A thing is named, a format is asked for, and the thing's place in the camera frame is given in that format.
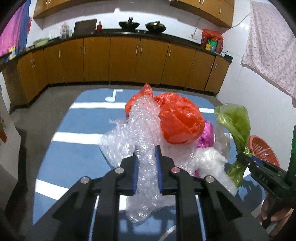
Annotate clear plastic bag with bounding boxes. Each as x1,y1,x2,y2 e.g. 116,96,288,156
195,128,238,196

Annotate light green plastic bag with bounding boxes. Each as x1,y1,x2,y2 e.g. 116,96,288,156
214,103,253,188

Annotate magenta plastic bag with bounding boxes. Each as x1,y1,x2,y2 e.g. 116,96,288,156
195,120,215,175

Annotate knotted red plastic bag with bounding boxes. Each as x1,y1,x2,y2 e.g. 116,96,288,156
154,92,205,145

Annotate clear bubble wrap sheet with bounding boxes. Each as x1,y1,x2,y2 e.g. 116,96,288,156
99,96,198,223

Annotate orange lower kitchen cabinets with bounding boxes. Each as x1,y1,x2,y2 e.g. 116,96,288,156
1,35,232,106

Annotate right hand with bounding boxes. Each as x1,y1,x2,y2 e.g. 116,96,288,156
257,191,294,237

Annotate red plastic basket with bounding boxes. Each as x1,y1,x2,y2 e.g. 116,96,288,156
248,135,280,167

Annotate blue white striped tablecloth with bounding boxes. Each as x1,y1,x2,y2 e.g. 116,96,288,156
32,87,266,241

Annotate white cabinet with flower decal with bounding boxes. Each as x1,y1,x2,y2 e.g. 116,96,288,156
1,73,21,180

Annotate pink floral hanging cloth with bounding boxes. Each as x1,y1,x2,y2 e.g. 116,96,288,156
241,1,295,98

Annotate red plastic bag pointed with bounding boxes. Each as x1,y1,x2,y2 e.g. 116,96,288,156
125,83,153,116

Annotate red bag of groceries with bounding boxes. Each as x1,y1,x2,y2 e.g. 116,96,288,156
201,29,224,54

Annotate orange upper cabinets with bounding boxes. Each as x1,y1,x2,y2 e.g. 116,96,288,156
33,1,234,29

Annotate black wok with lid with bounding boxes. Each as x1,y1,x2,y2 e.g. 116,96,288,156
145,21,167,35

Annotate black wok left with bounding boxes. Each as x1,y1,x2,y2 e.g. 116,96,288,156
118,17,140,32

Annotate green basin on counter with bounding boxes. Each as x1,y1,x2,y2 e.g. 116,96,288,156
34,38,50,48

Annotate glass jars on counter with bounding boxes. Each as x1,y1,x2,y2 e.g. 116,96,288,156
60,23,72,39

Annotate magenta blue hanging cloth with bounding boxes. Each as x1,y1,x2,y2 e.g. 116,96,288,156
1,1,32,56

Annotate dark cutting board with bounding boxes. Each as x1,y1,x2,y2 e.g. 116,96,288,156
73,19,97,37

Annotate red sauce bottle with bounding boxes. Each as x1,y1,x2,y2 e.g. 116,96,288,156
96,21,102,33

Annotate wall socket with cable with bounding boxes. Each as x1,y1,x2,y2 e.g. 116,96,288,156
190,17,203,39

